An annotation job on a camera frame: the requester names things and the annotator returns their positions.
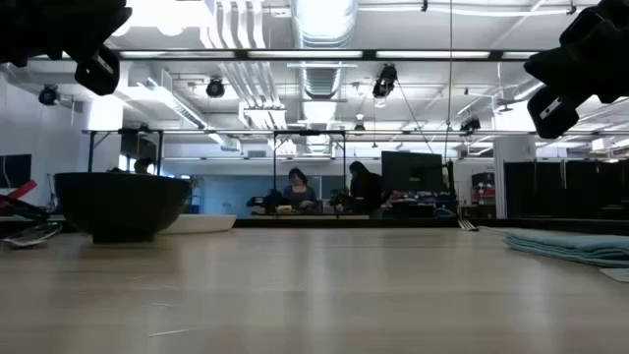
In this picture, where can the silver ceiling duct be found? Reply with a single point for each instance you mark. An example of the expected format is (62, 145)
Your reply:
(324, 24)

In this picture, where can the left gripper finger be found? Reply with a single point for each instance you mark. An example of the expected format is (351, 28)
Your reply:
(98, 71)

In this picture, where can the white plate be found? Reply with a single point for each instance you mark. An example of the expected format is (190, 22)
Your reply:
(206, 223)

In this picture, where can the teal folded napkin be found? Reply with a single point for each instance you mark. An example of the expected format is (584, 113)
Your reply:
(580, 248)

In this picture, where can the red bar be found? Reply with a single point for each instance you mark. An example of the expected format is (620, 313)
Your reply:
(22, 191)

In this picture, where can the black bowl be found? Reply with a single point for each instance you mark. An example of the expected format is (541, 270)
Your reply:
(120, 206)

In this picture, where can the silver fork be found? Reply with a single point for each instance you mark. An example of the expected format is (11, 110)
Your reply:
(467, 225)

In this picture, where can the black overhead rig bar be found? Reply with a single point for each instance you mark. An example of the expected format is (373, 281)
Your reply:
(241, 54)

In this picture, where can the black ceiling camera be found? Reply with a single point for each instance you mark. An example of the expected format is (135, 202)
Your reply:
(214, 87)
(48, 95)
(470, 124)
(384, 81)

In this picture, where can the person behind bowl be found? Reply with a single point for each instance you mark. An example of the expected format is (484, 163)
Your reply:
(142, 166)

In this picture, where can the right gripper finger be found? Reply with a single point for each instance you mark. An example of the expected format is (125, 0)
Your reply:
(553, 113)

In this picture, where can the black distant rig frame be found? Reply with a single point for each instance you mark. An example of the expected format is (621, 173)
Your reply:
(90, 152)
(309, 132)

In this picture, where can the black monitor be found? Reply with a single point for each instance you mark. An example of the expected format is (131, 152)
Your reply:
(413, 172)

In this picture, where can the seated person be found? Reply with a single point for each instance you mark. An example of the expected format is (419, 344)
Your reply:
(299, 194)

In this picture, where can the black partition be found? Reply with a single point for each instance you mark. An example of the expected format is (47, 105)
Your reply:
(565, 189)

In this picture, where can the standing person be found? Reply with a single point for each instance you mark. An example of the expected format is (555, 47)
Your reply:
(366, 189)

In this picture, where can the small white tag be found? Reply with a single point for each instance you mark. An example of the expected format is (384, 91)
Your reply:
(616, 274)

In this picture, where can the white pillar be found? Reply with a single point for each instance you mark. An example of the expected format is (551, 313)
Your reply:
(513, 177)

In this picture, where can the dark wall screen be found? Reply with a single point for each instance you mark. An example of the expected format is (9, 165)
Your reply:
(15, 172)

